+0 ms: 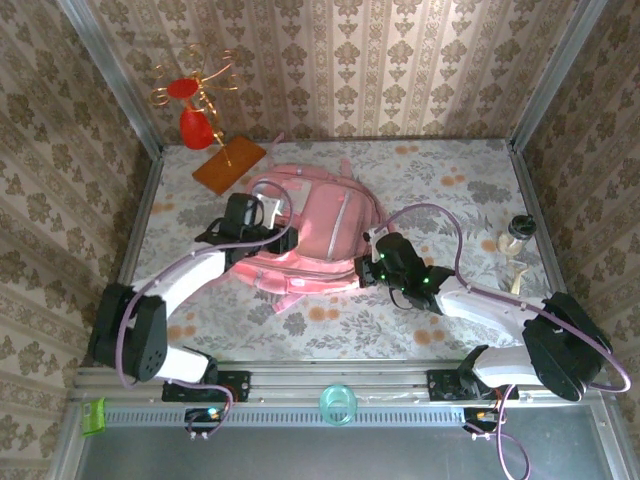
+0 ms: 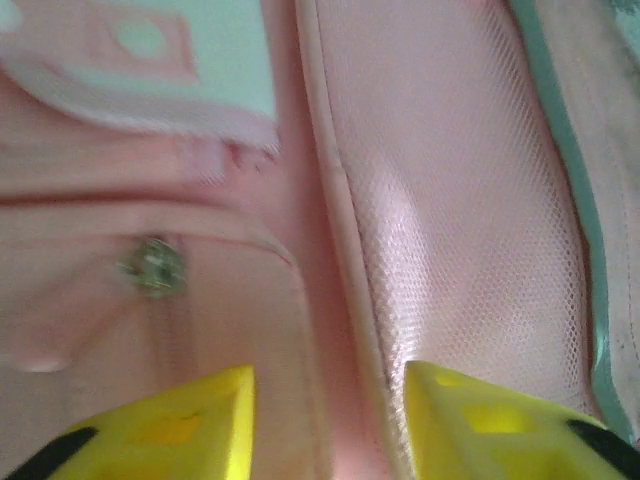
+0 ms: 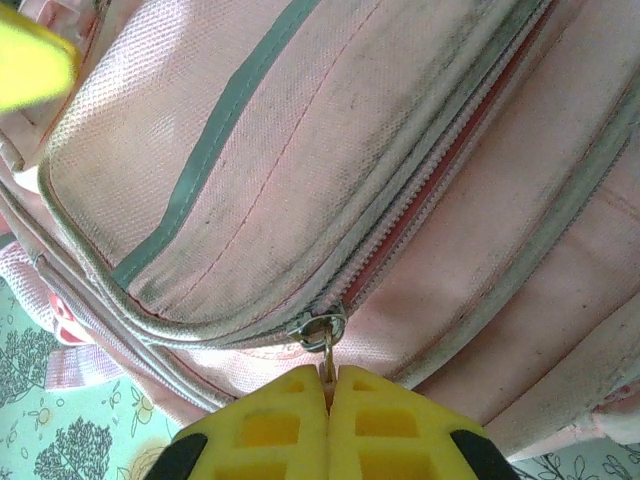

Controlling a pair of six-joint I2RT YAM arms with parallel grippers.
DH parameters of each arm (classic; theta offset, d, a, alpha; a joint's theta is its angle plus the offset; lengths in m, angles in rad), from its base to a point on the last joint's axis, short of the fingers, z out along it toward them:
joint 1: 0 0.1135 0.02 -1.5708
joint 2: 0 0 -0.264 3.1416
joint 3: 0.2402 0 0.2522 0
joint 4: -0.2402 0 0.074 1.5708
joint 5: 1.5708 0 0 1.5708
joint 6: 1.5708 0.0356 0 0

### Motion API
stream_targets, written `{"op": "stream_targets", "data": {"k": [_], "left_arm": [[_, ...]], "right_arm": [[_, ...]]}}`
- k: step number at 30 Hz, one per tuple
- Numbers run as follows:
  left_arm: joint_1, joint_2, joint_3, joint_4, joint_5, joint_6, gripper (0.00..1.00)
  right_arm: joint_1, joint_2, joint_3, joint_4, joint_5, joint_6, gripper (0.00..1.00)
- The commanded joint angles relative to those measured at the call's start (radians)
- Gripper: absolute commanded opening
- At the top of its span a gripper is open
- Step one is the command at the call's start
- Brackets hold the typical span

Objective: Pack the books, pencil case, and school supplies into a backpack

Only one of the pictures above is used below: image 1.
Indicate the green small box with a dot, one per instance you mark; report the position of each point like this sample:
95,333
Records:
93,417

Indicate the red drop ornament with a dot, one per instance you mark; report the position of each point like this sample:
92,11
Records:
196,130

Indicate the aluminium cross rail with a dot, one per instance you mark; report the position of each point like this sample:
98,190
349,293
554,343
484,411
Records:
300,382

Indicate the red disc ornament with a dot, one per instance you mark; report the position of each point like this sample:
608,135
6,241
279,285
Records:
181,89

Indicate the pink backpack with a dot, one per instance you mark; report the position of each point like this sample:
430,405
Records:
325,225

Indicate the floral tablecloth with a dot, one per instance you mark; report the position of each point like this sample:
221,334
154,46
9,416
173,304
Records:
300,345

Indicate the aluminium side rail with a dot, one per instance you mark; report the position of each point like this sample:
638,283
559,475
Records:
528,190
142,200

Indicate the glass jar black lid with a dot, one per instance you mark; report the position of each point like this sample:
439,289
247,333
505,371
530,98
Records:
517,237

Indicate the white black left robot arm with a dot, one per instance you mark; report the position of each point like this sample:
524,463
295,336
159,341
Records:
195,272

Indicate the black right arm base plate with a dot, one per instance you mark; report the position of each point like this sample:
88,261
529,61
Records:
442,385

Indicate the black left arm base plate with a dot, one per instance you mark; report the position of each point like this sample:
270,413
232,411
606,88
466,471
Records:
235,385

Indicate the grey metal panel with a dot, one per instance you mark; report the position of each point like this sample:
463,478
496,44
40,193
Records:
325,455

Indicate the teal tape roll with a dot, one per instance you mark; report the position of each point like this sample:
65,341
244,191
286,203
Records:
325,400

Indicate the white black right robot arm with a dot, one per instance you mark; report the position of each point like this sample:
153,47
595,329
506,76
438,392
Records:
480,305

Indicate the aluminium frame post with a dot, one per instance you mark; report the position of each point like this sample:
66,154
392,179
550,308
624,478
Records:
552,75
117,75

